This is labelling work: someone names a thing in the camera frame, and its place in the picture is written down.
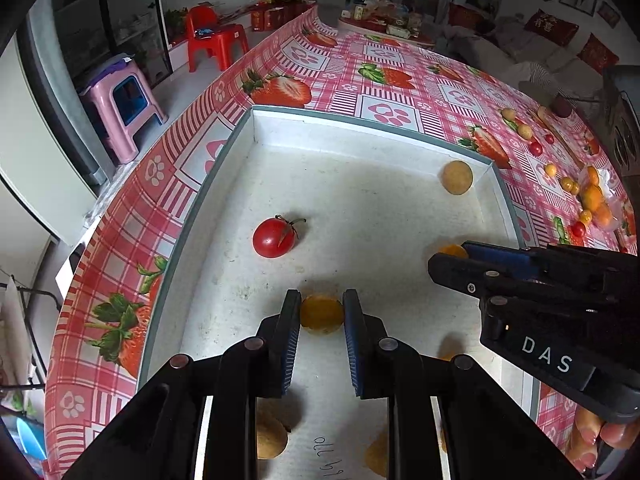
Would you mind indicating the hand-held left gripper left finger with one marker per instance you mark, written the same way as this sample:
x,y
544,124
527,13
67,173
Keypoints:
x,y
292,350

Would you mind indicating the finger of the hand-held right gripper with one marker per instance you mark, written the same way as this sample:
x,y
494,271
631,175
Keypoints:
x,y
505,257
465,272

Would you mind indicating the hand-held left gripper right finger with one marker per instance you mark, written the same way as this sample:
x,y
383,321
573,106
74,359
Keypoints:
x,y
352,350

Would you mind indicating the tan longan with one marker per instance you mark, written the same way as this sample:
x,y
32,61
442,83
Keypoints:
x,y
524,131
272,440
456,176
508,114

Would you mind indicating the white shallow tray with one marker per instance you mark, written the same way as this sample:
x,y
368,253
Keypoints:
x,y
350,185

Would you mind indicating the person's right hand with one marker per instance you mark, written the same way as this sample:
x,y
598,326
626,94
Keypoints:
x,y
600,440

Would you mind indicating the pale yellow cherry tomato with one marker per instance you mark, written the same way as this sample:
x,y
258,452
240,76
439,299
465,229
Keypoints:
x,y
550,169

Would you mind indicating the mandarin orange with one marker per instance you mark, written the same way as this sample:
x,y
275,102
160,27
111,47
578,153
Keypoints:
x,y
604,215
593,175
592,197

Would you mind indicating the glass bowl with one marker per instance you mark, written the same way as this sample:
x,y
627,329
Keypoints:
x,y
607,195

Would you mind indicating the purple blanket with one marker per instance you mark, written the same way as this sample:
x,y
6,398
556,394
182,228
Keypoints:
x,y
562,106

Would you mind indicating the strawberry print tablecloth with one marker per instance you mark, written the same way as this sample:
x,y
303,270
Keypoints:
x,y
390,85

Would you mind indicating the white sofa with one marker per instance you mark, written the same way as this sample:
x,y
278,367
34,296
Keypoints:
x,y
500,50

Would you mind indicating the red pillow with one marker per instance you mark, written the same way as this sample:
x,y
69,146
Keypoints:
x,y
550,27
597,54

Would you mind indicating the cluttered coffee table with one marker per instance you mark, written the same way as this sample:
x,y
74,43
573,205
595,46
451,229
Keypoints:
x,y
385,22

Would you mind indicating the blue plastic object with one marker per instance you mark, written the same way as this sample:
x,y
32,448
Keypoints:
x,y
31,437

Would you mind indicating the pink plastic stool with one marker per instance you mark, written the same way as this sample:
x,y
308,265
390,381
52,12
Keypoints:
x,y
110,105

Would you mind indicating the red gift boxes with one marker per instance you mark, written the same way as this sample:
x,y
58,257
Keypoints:
x,y
277,15

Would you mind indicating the red plastic chair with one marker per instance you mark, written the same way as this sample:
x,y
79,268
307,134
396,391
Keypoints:
x,y
215,35

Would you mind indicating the glass display cabinet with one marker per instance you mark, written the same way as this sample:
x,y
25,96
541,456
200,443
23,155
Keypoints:
x,y
115,15

